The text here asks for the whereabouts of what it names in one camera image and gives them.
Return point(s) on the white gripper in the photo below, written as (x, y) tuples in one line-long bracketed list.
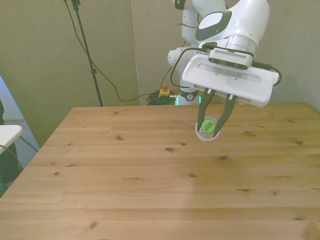
[(225, 80)]

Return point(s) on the clear water bottle green cap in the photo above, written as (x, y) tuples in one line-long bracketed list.
[(208, 126)]

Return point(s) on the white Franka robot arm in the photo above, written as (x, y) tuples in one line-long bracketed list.
[(240, 20)]

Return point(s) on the black tripod pole stand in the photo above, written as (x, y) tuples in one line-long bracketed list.
[(93, 71)]

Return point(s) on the yellow emergency stop button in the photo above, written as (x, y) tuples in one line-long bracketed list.
[(163, 93)]

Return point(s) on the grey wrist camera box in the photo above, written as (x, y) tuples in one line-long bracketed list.
[(232, 56)]

